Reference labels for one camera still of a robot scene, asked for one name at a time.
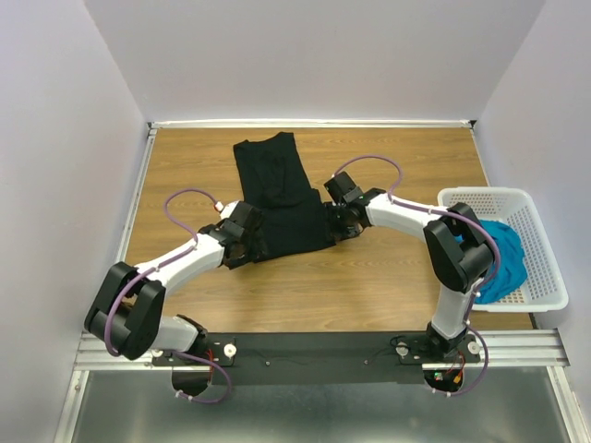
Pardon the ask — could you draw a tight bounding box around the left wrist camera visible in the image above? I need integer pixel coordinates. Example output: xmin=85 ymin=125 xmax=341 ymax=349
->
xmin=213 ymin=200 xmax=241 ymax=221

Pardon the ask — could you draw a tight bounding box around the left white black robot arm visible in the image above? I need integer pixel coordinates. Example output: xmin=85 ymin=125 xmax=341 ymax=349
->
xmin=84 ymin=201 xmax=266 ymax=365

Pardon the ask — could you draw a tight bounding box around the white plastic basket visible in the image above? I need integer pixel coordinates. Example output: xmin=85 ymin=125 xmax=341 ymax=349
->
xmin=438 ymin=186 xmax=569 ymax=313

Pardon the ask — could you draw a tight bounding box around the aluminium front rail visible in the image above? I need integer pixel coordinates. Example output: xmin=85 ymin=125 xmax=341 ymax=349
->
xmin=74 ymin=329 xmax=570 ymax=371

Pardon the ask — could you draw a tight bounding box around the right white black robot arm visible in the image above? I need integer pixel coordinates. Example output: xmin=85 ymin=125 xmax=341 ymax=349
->
xmin=324 ymin=184 xmax=500 ymax=362

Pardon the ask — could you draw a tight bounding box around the blue t shirt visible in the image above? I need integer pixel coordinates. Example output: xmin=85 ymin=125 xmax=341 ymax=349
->
xmin=475 ymin=221 xmax=527 ymax=305

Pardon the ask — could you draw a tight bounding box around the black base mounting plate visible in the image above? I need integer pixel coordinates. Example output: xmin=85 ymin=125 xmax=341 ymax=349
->
xmin=161 ymin=330 xmax=481 ymax=387

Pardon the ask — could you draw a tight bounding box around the aluminium back rail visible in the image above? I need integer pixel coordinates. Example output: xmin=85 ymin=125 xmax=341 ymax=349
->
xmin=149 ymin=118 xmax=474 ymax=129

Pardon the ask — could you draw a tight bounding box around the black t shirt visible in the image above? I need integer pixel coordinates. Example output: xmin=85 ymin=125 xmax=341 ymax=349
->
xmin=234 ymin=132 xmax=335 ymax=262

